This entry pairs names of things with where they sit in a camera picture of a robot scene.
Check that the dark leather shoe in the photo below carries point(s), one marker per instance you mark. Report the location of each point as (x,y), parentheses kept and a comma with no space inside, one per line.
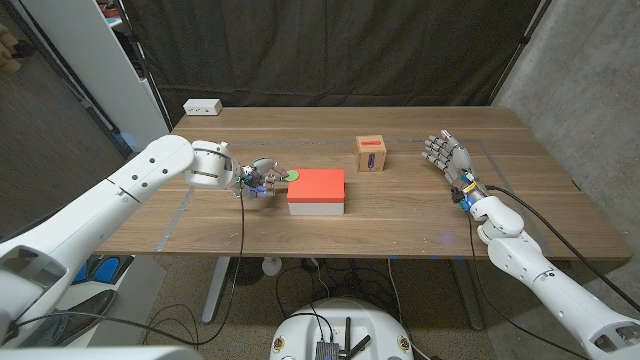
(85,310)

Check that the black electronics box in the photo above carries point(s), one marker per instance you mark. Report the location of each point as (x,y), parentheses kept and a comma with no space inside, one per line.
(327,351)

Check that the white table leg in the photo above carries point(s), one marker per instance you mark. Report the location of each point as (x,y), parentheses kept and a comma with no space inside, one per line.
(216,290)

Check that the green round coin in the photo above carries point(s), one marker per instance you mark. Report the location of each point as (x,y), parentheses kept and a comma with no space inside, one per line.
(293,175)

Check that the black antenna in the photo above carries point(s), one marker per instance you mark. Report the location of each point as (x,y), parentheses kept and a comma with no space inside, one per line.
(347,335)
(359,346)

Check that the white power outlet box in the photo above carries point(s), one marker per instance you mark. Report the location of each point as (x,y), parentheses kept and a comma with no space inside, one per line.
(202,106)

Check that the black backdrop stand pole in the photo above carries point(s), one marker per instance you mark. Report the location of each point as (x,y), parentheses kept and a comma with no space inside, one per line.
(145,65)
(520,45)

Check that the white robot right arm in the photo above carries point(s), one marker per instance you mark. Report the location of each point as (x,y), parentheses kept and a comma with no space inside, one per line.
(550,285)

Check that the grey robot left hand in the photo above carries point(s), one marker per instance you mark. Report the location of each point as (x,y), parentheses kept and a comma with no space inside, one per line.
(260,167)

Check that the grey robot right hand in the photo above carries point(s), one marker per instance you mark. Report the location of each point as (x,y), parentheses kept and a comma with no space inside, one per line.
(457,160)

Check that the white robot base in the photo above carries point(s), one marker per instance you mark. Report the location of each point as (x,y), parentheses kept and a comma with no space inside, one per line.
(345,325)

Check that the white cabinet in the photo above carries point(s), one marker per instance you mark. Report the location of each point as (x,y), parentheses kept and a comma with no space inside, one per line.
(100,65)

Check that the black round fan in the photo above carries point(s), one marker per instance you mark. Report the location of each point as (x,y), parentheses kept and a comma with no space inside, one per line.
(246,271)

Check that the wooden blocks stack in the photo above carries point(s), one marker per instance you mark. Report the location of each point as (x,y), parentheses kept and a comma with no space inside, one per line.
(7,50)

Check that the blue foot pedal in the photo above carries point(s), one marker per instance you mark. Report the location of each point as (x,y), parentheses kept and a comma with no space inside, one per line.
(107,270)

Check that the red block with white base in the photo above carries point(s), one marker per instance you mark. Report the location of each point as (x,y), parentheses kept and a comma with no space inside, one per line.
(316,187)

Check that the wooden slotted box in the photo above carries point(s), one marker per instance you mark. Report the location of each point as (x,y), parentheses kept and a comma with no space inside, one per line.
(371,155)

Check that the white robot torso shell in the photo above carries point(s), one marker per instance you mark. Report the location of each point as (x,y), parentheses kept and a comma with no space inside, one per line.
(100,353)

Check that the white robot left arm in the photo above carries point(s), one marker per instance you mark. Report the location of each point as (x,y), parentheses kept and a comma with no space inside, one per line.
(100,215)

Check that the black backdrop curtain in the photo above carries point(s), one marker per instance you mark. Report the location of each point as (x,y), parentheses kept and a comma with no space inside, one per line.
(325,50)

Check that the grey table leg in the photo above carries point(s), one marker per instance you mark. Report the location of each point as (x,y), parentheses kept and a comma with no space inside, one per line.
(467,295)

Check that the white round stand foot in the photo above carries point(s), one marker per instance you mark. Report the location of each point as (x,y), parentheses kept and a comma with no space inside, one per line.
(271,266)

